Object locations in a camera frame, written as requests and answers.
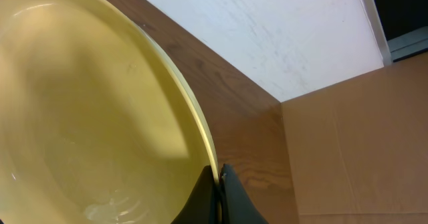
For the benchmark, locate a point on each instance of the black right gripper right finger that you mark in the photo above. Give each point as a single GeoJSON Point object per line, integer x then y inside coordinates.
{"type": "Point", "coordinates": [237, 207]}

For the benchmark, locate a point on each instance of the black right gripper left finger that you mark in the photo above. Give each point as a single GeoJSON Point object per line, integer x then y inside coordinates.
{"type": "Point", "coordinates": [201, 206]}

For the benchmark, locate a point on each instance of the brown cardboard box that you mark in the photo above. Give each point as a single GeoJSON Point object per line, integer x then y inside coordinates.
{"type": "Point", "coordinates": [358, 149]}

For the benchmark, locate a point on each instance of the yellow plate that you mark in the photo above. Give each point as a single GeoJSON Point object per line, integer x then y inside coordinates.
{"type": "Point", "coordinates": [98, 125]}

